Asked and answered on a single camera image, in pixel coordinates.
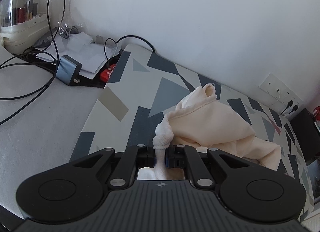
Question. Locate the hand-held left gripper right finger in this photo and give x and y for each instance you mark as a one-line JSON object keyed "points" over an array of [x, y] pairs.
{"points": [[167, 160]]}

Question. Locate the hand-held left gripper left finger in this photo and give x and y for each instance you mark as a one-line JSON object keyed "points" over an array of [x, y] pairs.
{"points": [[153, 158]]}

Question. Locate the cream long-sleeved top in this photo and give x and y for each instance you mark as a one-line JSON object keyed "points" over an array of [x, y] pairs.
{"points": [[212, 121]]}

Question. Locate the small red packet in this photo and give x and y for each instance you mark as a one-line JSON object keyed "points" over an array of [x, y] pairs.
{"points": [[107, 73]]}

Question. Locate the black desk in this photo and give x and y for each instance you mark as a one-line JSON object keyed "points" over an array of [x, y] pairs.
{"points": [[86, 81]]}

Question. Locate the white papers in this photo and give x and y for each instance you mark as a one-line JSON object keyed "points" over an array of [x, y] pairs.
{"points": [[87, 56]]}

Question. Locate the light grey desk mat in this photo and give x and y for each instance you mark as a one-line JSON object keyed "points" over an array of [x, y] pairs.
{"points": [[37, 121]]}

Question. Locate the grey power adapter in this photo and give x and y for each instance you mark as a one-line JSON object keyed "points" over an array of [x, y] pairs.
{"points": [[67, 69]]}

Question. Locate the black power plug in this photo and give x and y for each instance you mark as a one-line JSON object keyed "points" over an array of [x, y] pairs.
{"points": [[295, 108], [288, 104]]}

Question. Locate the black appliance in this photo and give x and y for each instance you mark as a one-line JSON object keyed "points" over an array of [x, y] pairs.
{"points": [[302, 131]]}

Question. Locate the clear plastic wrapper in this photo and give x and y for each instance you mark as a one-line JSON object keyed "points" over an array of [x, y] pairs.
{"points": [[66, 30]]}

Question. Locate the red vase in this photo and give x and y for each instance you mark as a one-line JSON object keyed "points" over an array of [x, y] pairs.
{"points": [[317, 111]]}

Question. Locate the clear lid cosmetic box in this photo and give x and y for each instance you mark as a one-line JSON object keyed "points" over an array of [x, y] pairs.
{"points": [[22, 31]]}

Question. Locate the white wall socket panel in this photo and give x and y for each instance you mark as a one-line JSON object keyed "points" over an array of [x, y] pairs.
{"points": [[272, 84]]}

